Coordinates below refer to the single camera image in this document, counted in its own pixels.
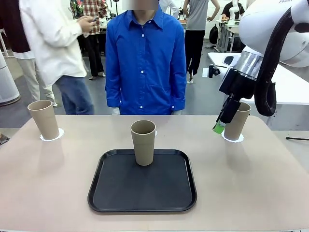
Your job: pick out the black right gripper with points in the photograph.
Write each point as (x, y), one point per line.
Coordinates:
(239, 84)

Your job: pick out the tall beige cup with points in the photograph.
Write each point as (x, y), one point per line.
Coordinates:
(237, 129)
(44, 120)
(143, 149)

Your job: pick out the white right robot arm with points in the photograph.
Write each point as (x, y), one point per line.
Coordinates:
(260, 24)

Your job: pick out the small white background robot arm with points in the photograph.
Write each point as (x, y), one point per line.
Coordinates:
(235, 12)

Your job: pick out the person's right forearm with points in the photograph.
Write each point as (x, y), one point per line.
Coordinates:
(113, 96)

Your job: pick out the person's left forearm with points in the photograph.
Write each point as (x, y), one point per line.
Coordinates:
(179, 96)

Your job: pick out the bystander's hand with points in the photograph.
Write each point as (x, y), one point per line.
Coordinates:
(87, 24)

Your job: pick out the white side table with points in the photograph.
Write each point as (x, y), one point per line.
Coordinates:
(289, 84)

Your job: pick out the thin black rod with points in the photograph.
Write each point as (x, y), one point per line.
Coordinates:
(297, 138)

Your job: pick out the black backpack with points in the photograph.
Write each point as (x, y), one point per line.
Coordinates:
(213, 33)

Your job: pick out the grey background workbench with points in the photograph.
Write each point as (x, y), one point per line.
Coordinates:
(225, 26)

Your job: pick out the person in blue shirt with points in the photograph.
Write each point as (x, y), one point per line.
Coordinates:
(147, 60)

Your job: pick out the seated person in black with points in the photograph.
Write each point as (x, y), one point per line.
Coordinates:
(227, 10)

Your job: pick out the bystander in grey top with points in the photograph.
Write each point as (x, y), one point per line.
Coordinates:
(196, 14)

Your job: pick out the black plastic tray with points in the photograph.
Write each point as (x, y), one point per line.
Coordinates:
(144, 193)

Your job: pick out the bystander in plaid shirt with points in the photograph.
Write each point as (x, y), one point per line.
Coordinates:
(96, 53)

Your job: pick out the bystander in white shirt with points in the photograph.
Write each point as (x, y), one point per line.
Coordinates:
(48, 36)

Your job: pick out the bystander in black shirt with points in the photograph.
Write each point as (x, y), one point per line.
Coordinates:
(12, 29)

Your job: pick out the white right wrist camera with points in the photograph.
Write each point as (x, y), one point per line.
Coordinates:
(213, 71)

